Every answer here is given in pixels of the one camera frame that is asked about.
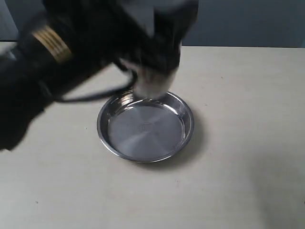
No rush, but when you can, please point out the round steel tray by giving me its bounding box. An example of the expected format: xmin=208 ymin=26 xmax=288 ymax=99
xmin=97 ymin=90 xmax=194 ymax=163

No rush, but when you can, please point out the clear plastic shaker bottle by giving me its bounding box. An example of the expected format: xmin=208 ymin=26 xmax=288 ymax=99
xmin=120 ymin=59 xmax=178 ymax=100

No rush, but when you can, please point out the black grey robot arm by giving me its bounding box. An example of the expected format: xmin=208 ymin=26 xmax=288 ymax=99
xmin=0 ymin=0 xmax=199 ymax=150

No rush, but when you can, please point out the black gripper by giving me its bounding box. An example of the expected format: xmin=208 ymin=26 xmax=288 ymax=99
xmin=14 ymin=0 xmax=198 ymax=79

